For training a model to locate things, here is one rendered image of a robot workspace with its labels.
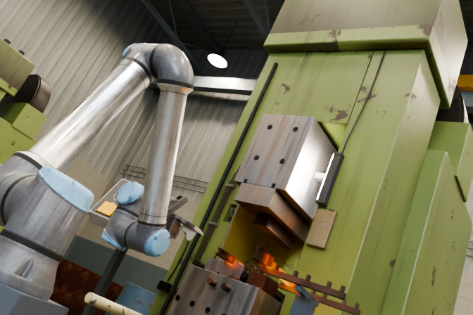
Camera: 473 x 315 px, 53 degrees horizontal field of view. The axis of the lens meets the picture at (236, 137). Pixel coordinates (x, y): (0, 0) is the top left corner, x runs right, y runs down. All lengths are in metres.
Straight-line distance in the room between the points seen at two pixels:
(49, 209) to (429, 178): 1.98
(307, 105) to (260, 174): 0.52
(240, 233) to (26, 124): 4.68
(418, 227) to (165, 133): 1.49
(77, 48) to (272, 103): 8.90
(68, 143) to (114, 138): 10.71
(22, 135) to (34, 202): 5.57
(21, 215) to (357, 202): 1.44
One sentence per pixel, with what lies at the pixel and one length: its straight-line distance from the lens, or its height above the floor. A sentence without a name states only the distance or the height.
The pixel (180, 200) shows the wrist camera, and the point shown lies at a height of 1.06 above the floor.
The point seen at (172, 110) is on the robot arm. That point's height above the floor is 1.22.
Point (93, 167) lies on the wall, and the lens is 11.83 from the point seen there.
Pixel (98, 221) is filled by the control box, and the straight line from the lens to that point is 2.42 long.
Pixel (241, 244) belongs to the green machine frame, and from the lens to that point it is 2.51.
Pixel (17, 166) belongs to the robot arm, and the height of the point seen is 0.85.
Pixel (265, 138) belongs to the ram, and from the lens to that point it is 2.39.
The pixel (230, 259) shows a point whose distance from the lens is 2.14.
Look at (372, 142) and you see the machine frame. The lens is 2.31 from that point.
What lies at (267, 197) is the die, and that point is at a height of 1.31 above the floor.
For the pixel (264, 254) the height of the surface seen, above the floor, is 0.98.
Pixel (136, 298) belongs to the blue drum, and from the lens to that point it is 6.76.
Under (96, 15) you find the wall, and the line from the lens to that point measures 11.68.
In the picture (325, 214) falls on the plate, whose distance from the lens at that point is 2.18.
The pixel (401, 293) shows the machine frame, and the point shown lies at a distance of 2.46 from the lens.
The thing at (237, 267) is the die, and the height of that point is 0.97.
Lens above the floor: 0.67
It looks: 22 degrees up
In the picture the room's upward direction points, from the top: 25 degrees clockwise
